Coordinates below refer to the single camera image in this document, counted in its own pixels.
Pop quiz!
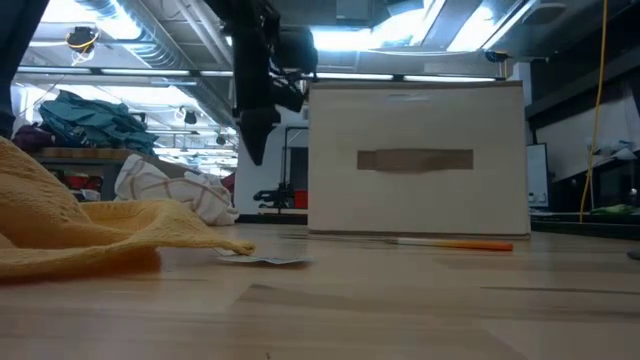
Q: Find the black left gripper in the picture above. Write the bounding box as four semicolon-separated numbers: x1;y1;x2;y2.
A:
232;18;282;167

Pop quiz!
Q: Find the white checked towel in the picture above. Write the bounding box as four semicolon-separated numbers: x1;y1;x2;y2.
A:
113;153;240;227

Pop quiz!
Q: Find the beige fabric storage box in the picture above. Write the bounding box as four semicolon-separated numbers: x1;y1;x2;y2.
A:
307;79;532;237

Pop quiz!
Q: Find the mustard yellow towel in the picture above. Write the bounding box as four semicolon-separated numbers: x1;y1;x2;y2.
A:
0;135;314;281

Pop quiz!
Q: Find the long ceiling light bar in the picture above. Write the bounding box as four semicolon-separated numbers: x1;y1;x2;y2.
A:
14;65;497;84

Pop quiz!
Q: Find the teal clothes pile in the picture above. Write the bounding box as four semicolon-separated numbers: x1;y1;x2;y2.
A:
38;89;159;156

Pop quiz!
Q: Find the purple cloth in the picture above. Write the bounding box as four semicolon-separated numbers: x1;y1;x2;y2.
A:
12;123;56;153

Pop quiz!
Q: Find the white panel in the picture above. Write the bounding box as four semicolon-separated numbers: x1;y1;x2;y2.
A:
527;143;550;209

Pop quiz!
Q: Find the green cloth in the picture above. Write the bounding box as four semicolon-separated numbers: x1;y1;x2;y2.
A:
589;203;640;217

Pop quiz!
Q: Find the black background rig frame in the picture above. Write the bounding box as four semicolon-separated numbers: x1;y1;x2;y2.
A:
282;125;310;214

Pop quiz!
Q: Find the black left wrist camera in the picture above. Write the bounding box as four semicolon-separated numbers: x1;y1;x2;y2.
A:
272;25;320;114

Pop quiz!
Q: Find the black ceiling device yellow cable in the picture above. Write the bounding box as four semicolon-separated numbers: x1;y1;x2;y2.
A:
64;25;101;66

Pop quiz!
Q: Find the orange-handled knife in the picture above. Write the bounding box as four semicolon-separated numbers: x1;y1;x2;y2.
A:
384;237;515;253

